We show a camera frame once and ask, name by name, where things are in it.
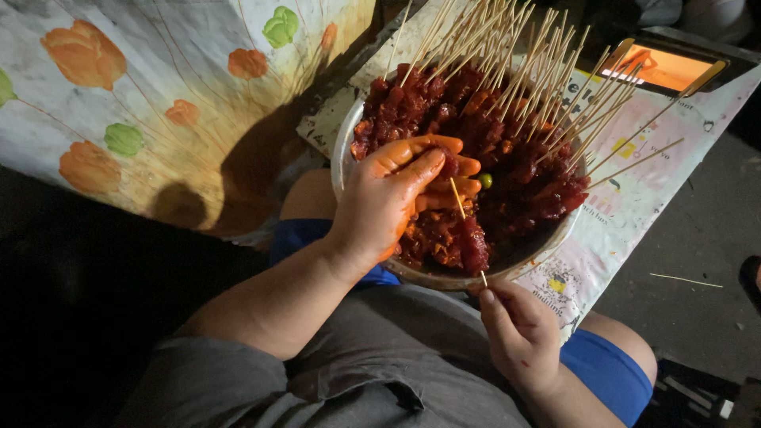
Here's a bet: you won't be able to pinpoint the person's left hand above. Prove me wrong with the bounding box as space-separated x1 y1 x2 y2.
326 134 482 271

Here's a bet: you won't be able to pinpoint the person's right hand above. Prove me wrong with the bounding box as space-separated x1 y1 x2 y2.
476 279 563 396

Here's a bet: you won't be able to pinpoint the single bamboo skewer with meat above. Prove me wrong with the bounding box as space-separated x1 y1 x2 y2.
449 177 490 289

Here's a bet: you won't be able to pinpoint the red marinated meat piece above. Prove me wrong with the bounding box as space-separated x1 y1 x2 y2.
438 151 462 180

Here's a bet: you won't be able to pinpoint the person's left leg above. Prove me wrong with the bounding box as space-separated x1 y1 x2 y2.
279 168 335 221

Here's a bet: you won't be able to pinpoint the person's leg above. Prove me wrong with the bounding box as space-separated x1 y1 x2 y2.
279 168 335 221
578 310 658 388

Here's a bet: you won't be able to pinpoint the blue shorts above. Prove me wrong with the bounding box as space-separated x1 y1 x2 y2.
269 218 654 428

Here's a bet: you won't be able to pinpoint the round metal bowl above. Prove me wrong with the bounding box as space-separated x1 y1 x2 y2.
331 95 587 292

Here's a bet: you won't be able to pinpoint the person's right leg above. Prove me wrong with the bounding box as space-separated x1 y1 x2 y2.
578 310 658 388

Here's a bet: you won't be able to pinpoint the heap of red marinated meat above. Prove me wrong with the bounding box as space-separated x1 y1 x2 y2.
351 62 591 275

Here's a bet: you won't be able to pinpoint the grey shirt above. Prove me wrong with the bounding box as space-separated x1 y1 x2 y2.
113 284 536 428

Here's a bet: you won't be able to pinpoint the printed paper sheet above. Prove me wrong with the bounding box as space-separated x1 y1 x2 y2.
296 0 761 347

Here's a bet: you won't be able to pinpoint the loose bamboo stick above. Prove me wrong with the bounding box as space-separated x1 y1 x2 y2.
649 272 724 290

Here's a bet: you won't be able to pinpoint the bundle of bamboo skewers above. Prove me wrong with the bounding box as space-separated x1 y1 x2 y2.
383 0 688 191

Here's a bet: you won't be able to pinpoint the floral patterned cloth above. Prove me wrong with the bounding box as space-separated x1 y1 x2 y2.
0 0 379 246

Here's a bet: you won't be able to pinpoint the pale grey cloth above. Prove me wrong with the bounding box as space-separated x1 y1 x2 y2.
633 0 757 44

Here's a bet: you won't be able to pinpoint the smartphone with gold frame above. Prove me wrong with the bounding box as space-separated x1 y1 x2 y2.
600 38 730 99

